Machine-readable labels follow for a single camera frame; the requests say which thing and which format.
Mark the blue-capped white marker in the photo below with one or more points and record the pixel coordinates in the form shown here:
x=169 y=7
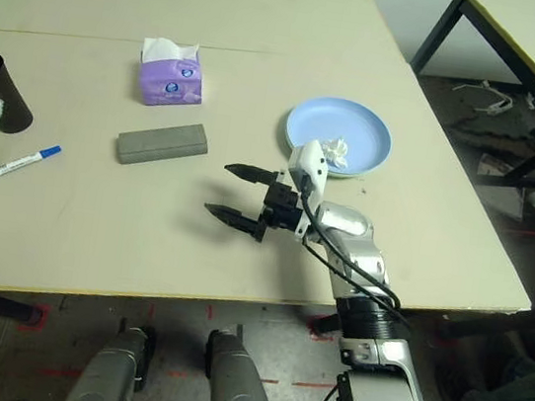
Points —
x=18 y=164

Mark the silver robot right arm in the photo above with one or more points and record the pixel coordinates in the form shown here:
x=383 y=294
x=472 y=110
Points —
x=351 y=242

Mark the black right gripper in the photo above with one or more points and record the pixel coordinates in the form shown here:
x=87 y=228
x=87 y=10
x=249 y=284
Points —
x=284 y=208

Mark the grey robot left leg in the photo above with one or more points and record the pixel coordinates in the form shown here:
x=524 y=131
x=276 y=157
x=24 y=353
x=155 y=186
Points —
x=112 y=368

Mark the grey robot leg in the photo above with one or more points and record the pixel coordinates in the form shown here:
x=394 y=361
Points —
x=236 y=385
x=112 y=368

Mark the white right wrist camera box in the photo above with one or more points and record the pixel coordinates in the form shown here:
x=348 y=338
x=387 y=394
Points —
x=310 y=161

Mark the black-framed yellow-edged table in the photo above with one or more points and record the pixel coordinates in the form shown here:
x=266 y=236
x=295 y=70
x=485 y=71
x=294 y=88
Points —
x=438 y=32

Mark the grey glasses case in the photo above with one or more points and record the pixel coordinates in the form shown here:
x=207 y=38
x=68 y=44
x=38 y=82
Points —
x=163 y=146

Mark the white tissue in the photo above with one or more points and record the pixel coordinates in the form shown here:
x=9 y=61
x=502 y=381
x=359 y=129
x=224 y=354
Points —
x=336 y=150

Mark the white plastic floor object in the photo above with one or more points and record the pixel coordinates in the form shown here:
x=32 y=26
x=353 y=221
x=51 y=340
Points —
x=494 y=109

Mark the purple tissue pack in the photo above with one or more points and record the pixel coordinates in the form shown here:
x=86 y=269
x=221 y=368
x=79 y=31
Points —
x=171 y=87

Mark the grey robot right leg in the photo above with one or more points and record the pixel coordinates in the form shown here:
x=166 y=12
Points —
x=236 y=385

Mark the blue plate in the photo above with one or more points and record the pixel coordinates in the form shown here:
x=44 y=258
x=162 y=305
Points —
x=338 y=121

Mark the black plastic cup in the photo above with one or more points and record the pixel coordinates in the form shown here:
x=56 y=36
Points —
x=7 y=104

